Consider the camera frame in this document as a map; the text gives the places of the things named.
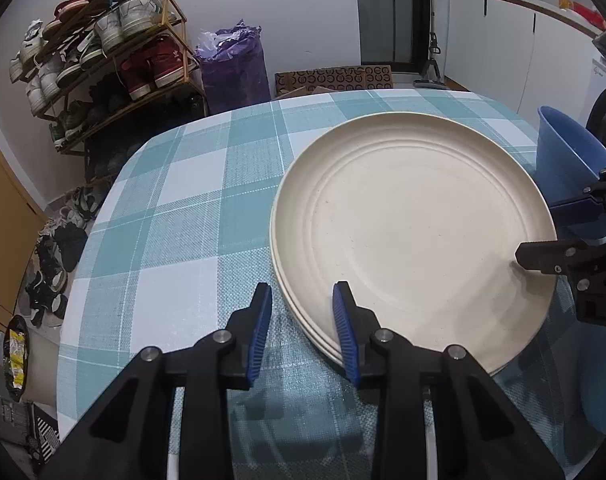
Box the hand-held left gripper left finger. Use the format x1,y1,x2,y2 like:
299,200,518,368
40,282,274,480

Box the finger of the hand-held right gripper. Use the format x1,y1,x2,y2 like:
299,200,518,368
515,239,604,277
548,162,606,226

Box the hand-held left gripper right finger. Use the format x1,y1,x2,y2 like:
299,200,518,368
332,281,566,480

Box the cream round plate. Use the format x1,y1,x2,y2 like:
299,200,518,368
270,230,508,373
270,112,558,368
273,260,506,378

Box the blue bowl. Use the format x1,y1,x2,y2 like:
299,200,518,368
580,330,606,436
535,105,606,211

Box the teal checked tablecloth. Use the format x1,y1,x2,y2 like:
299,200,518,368
57,87,606,480

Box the white base cabinets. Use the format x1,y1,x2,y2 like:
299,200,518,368
430,0,606,121

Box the red container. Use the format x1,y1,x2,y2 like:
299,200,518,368
573,2,606,28

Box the floor mop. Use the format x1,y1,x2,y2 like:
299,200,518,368
415,0,448,88

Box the pile of dark shoes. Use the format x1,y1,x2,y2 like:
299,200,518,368
23,180,108,328

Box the beige chair seat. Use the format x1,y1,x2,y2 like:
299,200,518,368
25,335,61,406

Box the flat cardboard box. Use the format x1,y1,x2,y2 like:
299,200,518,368
273,85,334,102

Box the black white patterned mat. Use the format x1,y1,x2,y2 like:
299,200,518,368
0,395,64,466

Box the yellow snack packet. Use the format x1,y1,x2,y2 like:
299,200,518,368
5,327,28,396

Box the flattened patterned cardboard box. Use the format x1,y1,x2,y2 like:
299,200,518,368
274,65,394,98

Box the purple plastic bag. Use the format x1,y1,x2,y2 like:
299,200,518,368
194,20,272,116

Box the black framed glass door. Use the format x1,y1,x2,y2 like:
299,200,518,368
354,0,434,73

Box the wooden door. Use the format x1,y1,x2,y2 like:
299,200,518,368
0,120,48,331

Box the wooden shoe rack with shoes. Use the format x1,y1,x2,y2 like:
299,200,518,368
8,0,194,151

